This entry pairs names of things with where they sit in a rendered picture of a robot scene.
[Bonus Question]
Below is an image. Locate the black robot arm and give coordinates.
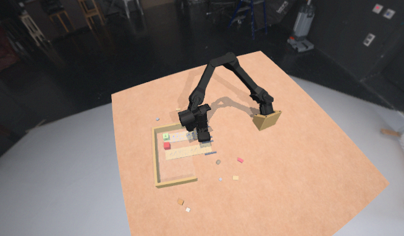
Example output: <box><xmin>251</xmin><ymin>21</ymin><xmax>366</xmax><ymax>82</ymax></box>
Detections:
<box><xmin>178</xmin><ymin>52</ymin><xmax>275</xmax><ymax>132</ymax></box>

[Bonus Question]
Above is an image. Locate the cream speckled strip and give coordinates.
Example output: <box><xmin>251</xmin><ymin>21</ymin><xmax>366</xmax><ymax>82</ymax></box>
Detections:
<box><xmin>190</xmin><ymin>143</ymin><xmax>212</xmax><ymax>156</ymax></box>

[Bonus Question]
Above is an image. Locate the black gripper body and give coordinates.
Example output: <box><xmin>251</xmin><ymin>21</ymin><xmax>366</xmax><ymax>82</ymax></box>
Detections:
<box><xmin>195</xmin><ymin>118</ymin><xmax>211</xmax><ymax>143</ymax></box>

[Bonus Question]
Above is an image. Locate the beige speckled strip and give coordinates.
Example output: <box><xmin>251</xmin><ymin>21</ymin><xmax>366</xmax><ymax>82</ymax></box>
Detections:
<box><xmin>188</xmin><ymin>130</ymin><xmax>198</xmax><ymax>140</ymax></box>

